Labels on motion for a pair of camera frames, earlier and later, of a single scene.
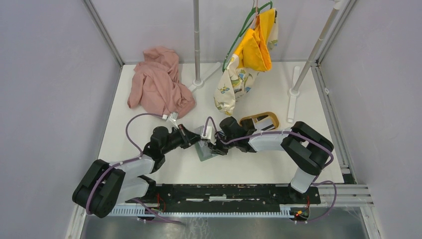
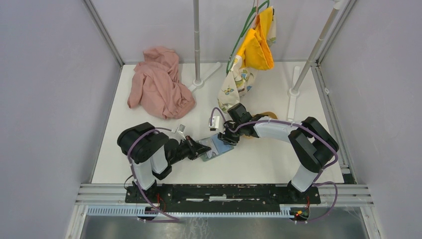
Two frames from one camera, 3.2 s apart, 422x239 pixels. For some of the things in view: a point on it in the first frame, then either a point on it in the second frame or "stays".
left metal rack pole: [198, 82] stays
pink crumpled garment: [156, 84] stays
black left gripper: [188, 137] -> [195, 149]
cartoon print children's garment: [254, 55] stays
